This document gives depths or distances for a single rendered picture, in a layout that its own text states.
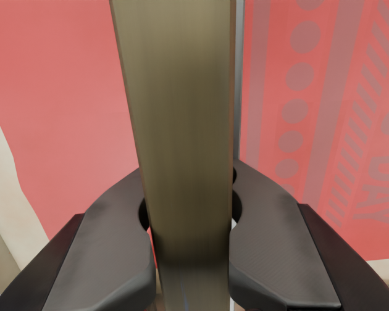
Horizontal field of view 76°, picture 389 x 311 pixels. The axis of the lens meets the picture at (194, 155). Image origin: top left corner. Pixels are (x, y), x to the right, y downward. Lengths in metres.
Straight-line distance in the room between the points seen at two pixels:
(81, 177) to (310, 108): 0.22
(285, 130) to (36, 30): 0.22
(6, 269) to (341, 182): 0.38
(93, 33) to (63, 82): 0.05
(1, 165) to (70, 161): 0.07
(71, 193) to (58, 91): 0.11
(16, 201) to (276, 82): 0.28
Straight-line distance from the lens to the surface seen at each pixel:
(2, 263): 0.38
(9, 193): 0.32
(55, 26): 0.23
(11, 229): 0.36
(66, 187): 0.29
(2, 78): 0.26
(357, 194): 0.31
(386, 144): 0.29
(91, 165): 0.26
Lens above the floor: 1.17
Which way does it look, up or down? 62 degrees down
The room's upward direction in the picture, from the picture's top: 179 degrees clockwise
